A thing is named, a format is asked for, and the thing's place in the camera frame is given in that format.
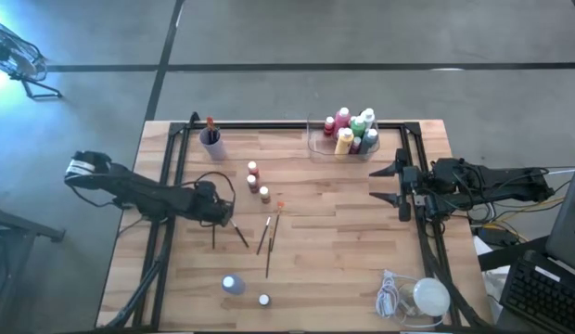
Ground black keyboard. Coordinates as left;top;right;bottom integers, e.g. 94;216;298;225
499;258;575;334

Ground clear plastic bin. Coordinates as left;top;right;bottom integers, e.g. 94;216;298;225
306;113;380;163

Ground grey computer monitor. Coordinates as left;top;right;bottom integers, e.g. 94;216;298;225
545;150;575;275

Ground yellow floor cable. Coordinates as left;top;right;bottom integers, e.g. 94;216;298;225
477;196;568;233

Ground large white paint bottle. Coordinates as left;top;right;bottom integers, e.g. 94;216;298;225
361;108;377;134

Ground large pink paint bottle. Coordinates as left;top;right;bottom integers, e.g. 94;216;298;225
333;107;352;140

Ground large lavender paint bottle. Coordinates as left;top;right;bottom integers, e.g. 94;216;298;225
221;272;247;296

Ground black floor fan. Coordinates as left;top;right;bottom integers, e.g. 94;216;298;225
0;18;64;101

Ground large yellow paint bottle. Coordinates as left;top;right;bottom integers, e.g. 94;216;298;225
334;128;355;161

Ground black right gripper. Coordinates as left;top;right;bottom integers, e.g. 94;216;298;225
368;148;440;223

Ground dark side table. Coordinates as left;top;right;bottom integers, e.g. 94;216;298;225
0;202;67;334

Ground white cup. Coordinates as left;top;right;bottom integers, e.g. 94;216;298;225
198;125;227;161

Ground large teal paint bottle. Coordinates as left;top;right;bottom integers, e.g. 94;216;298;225
359;128;379;157

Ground black computer desk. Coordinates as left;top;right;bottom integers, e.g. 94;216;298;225
477;234;575;334

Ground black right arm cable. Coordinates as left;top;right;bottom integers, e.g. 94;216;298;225
452;160;548;224

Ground white round lamp with cable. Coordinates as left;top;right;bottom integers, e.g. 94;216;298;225
375;269;449;329

